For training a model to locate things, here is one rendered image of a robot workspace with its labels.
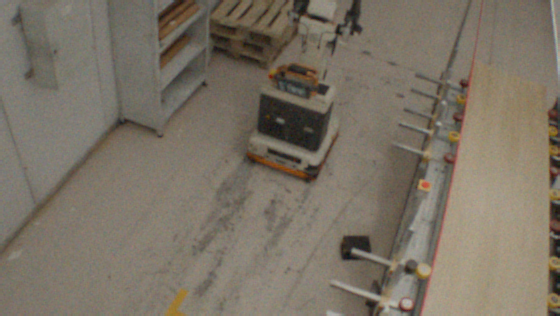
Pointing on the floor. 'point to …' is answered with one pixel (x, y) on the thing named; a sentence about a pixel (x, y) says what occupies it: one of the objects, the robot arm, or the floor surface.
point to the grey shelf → (153, 96)
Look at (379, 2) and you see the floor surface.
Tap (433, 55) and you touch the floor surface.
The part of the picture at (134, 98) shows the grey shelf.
